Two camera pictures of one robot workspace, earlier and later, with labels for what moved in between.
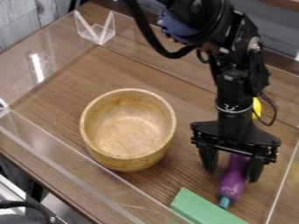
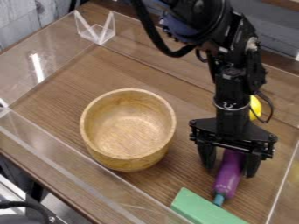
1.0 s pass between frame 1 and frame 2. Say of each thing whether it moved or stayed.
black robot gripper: stayed
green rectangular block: stayed
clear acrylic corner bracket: stayed
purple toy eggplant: moved
